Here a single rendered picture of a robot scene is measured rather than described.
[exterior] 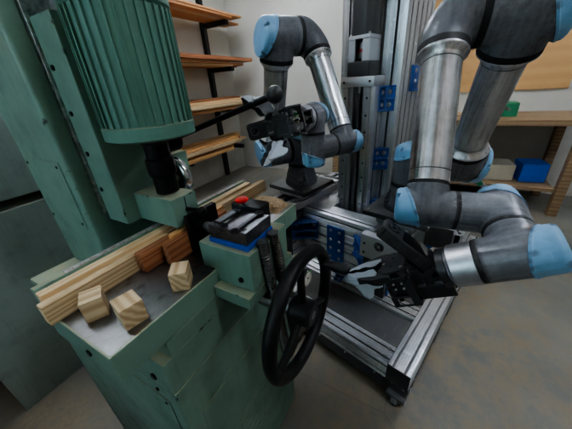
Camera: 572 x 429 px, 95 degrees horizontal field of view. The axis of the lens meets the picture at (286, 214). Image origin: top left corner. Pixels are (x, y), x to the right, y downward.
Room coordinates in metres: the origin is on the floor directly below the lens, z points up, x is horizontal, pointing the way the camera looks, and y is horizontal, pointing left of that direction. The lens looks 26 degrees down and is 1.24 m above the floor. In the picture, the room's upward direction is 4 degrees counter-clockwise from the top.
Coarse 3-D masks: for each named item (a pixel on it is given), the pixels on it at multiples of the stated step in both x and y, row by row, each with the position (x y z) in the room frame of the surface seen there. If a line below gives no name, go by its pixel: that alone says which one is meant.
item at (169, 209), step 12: (144, 192) 0.59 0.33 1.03; (156, 192) 0.58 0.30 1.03; (180, 192) 0.57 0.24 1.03; (192, 192) 0.58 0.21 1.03; (144, 204) 0.58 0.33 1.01; (156, 204) 0.56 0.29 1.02; (168, 204) 0.53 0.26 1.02; (180, 204) 0.55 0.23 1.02; (192, 204) 0.57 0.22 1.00; (144, 216) 0.59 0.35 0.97; (156, 216) 0.56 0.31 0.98; (168, 216) 0.54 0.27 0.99; (180, 216) 0.54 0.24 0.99
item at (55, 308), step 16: (240, 192) 0.79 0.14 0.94; (256, 192) 0.85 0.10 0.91; (224, 208) 0.71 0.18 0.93; (128, 256) 0.47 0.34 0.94; (96, 272) 0.42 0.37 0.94; (112, 272) 0.43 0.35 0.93; (128, 272) 0.45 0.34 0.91; (80, 288) 0.38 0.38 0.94; (48, 304) 0.34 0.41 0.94; (64, 304) 0.35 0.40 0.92; (48, 320) 0.33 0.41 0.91
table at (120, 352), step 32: (288, 224) 0.72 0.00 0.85; (192, 256) 0.51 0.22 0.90; (288, 256) 0.53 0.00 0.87; (128, 288) 0.41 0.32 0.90; (160, 288) 0.41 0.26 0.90; (192, 288) 0.40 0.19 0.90; (224, 288) 0.43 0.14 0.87; (64, 320) 0.34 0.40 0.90; (96, 320) 0.33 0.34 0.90; (160, 320) 0.33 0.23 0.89; (96, 352) 0.28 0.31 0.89; (128, 352) 0.28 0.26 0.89
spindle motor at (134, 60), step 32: (64, 0) 0.51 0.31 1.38; (96, 0) 0.50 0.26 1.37; (128, 0) 0.52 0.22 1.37; (160, 0) 0.56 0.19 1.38; (96, 32) 0.50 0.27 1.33; (128, 32) 0.51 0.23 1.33; (160, 32) 0.54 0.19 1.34; (96, 64) 0.50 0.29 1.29; (128, 64) 0.50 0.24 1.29; (160, 64) 0.53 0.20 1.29; (96, 96) 0.51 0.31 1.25; (128, 96) 0.50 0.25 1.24; (160, 96) 0.52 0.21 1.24; (128, 128) 0.49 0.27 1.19; (160, 128) 0.51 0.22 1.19; (192, 128) 0.58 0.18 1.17
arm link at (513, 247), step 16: (496, 224) 0.37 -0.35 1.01; (512, 224) 0.35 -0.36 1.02; (528, 224) 0.35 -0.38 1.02; (544, 224) 0.33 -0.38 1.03; (480, 240) 0.36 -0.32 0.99; (496, 240) 0.34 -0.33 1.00; (512, 240) 0.33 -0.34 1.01; (528, 240) 0.31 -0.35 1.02; (544, 240) 0.30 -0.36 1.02; (560, 240) 0.29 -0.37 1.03; (480, 256) 0.33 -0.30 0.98; (496, 256) 0.32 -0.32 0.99; (512, 256) 0.31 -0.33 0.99; (528, 256) 0.30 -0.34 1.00; (544, 256) 0.29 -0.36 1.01; (560, 256) 0.28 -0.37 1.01; (480, 272) 0.32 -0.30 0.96; (496, 272) 0.31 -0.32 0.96; (512, 272) 0.30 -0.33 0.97; (528, 272) 0.29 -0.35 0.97; (544, 272) 0.29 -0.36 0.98; (560, 272) 0.28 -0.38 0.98
